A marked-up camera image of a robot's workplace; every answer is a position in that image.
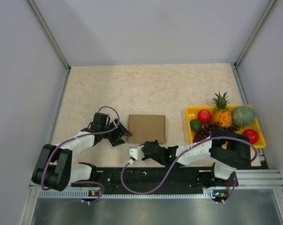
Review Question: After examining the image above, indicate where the brown cardboard box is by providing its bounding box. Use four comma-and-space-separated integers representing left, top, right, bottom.
126, 114, 167, 144

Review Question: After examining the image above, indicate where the red apple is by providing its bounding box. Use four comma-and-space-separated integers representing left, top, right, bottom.
197, 109, 212, 124

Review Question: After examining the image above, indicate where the right aluminium frame post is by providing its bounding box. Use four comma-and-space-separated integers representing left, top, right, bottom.
232, 0, 279, 70

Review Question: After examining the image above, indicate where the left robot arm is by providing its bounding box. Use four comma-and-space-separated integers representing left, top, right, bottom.
31, 112, 133, 191

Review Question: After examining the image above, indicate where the purple grape bunch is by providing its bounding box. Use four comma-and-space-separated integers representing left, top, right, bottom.
193, 123, 240, 143

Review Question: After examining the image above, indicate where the red tomato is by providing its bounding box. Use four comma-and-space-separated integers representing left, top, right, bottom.
243, 129, 259, 144

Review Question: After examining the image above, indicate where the yellow plastic tray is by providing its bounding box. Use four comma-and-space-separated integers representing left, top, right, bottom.
186, 106, 266, 149

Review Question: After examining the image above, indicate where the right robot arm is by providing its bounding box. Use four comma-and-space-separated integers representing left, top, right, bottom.
138, 130, 258, 186

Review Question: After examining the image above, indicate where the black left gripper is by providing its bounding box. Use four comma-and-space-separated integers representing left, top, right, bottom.
101, 118, 132, 146

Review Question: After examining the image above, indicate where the orange pineapple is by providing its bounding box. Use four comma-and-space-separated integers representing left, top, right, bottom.
212, 92, 232, 128

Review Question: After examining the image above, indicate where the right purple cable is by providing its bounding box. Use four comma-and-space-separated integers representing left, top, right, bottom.
120, 136, 259, 204

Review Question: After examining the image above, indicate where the green lime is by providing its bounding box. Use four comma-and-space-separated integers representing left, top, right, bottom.
190, 119, 202, 132

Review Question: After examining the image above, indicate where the green melon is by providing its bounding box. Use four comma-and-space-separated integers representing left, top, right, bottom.
231, 105, 256, 127

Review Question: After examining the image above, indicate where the left aluminium frame post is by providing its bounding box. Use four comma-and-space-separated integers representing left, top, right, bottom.
26, 0, 71, 73

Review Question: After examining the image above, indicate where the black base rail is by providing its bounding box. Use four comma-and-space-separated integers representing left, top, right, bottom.
70, 166, 240, 195

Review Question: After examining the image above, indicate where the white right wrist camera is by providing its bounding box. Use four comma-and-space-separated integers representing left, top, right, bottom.
128, 145, 144, 164

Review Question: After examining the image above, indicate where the aluminium frame post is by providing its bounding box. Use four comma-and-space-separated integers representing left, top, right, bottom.
232, 0, 279, 70
26, 0, 71, 73

